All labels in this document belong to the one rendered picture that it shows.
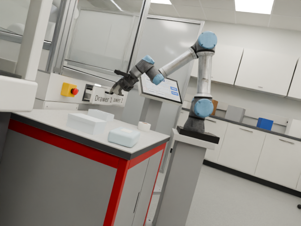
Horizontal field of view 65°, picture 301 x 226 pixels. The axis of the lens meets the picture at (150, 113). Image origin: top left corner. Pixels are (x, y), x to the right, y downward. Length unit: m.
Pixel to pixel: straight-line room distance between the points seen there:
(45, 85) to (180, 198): 1.10
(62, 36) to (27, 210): 0.81
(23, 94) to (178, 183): 1.16
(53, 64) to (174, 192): 1.10
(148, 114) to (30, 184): 1.63
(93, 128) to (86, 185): 0.21
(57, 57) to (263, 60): 3.99
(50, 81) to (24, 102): 0.47
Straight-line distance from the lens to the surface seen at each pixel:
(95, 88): 1.52
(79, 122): 0.95
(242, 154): 4.34
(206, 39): 1.55
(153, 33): 3.46
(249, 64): 4.77
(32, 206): 1.09
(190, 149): 1.62
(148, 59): 1.52
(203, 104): 1.49
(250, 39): 5.26
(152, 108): 2.47
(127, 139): 0.84
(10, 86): 0.81
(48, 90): 1.31
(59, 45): 1.31
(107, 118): 1.32
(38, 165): 1.02
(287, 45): 5.26
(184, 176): 1.66
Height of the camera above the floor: 0.96
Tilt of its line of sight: 4 degrees down
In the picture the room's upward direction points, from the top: 15 degrees clockwise
